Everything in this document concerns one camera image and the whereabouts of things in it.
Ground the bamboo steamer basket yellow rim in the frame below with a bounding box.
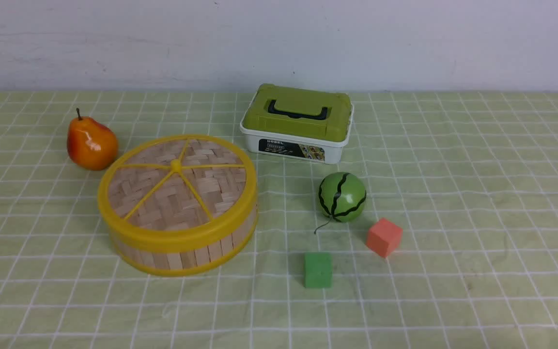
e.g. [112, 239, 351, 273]
[109, 207, 259, 277]

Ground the green lidded white storage box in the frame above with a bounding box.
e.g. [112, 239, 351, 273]
[239, 83, 355, 165]

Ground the red foam cube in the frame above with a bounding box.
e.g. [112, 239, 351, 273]
[366, 218, 403, 258]

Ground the green toy watermelon ball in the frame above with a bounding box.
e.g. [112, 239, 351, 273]
[314, 172, 367, 235]

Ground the yellow woven steamer lid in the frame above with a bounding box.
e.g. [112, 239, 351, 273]
[97, 134, 258, 253]

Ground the green foam cube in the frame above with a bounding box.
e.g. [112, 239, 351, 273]
[304, 252, 333, 289]

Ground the green checked tablecloth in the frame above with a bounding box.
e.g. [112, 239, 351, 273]
[0, 92, 558, 349]

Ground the orange red toy pear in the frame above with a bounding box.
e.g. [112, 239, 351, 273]
[67, 108, 118, 172]

